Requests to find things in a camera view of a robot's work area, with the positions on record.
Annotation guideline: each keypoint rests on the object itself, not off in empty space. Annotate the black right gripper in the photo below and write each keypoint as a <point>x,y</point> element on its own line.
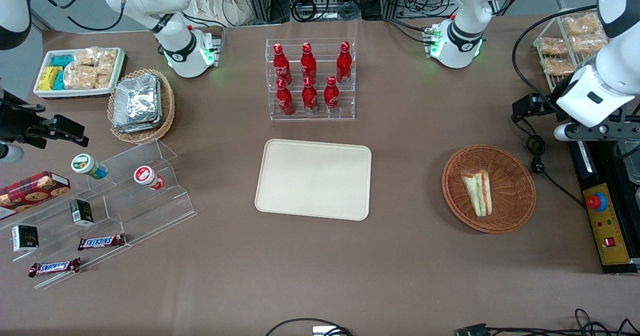
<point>15,121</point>

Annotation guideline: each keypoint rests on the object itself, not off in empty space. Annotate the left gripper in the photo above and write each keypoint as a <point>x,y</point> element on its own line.
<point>549,101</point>

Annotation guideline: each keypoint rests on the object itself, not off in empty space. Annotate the triangular sandwich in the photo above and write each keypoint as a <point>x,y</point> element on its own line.
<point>477,193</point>

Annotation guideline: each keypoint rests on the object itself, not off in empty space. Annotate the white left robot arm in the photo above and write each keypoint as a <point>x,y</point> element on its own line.
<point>465,6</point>

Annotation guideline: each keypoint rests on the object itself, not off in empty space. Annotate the white rectangular snack tray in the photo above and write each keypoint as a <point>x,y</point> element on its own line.
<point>42,94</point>

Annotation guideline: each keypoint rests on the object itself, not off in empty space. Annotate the round brown wicker basket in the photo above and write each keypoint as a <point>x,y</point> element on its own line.
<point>510,201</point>

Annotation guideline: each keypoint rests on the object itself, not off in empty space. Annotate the oval tan wicker basket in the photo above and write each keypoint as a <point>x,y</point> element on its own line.
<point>169,106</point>

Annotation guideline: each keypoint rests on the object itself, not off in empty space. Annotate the beige plastic tray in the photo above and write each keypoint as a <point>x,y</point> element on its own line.
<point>312,178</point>

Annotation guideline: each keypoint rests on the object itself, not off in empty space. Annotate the clear bag of fried snacks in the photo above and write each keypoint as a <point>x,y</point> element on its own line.
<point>589,45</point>
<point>553,46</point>
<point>558,66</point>
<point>582,24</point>

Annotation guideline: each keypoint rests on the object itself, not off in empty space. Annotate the green lid white cup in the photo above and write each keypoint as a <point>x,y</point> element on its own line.
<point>87,165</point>

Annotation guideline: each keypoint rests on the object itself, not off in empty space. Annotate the yellow snack pack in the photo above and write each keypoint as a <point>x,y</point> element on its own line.
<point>47,84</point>
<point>51,72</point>

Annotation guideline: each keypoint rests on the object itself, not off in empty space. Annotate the teal snack pack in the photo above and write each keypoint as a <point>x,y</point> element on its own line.
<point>59,80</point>
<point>63,60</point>

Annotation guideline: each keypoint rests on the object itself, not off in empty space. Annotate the red tartan cookie box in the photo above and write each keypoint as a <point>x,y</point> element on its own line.
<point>30,191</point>

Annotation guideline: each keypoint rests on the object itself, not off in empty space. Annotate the clear bag of rice crackers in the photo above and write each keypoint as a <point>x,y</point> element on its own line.
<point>86,56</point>
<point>80,77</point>
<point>103,81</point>
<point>107,60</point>

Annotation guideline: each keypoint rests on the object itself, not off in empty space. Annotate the black appliance box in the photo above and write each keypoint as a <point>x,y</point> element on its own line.
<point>580,166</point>

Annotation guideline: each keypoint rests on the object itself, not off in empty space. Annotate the silver foil pouch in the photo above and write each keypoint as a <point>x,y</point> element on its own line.
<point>136,99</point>
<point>137,128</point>

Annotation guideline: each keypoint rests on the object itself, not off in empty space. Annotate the red lid white cup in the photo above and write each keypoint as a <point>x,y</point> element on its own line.
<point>146,176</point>

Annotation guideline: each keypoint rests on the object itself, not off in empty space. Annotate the small black and white carton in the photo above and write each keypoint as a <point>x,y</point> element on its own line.
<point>25,238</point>

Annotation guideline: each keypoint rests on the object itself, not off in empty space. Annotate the red emergency stop button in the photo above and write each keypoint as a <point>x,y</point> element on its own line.
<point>596,201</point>

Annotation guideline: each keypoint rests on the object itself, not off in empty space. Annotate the clear plastic container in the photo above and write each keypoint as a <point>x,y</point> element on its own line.
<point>630,168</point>

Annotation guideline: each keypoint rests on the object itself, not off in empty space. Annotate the brown Snickers bar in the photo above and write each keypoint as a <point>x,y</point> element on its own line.
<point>101,241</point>
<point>54,267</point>

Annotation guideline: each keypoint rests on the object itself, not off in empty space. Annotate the clear acrylic step stand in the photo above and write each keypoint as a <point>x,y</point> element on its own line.
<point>145,211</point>

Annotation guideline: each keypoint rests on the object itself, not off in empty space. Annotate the yellow control panel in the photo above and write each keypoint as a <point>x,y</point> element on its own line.
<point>607,226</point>

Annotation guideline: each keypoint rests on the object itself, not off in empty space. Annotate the clear acrylic bottle rack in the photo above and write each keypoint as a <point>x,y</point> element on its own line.
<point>345,111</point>

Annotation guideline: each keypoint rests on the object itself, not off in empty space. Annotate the red cola bottle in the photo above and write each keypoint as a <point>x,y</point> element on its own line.
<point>331,99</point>
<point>308,64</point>
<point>344,66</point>
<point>285,101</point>
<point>281,66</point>
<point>310,99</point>

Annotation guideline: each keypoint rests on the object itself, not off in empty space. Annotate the beige cloth bag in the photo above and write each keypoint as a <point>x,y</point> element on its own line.
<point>220,4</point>

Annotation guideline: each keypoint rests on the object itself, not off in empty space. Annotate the small silver device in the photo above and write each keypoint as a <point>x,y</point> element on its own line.
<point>325,331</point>

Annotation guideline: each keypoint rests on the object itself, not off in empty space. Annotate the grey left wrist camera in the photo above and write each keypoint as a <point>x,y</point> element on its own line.
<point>565,133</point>

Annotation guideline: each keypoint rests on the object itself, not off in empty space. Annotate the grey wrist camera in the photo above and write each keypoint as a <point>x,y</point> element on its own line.
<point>565,133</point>
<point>10,153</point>

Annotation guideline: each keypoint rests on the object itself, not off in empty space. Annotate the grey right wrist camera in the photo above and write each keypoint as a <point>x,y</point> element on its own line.
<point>10,153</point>

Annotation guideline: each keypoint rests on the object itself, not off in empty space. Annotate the black left camera mount bracket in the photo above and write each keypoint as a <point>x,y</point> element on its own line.
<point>607,129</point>

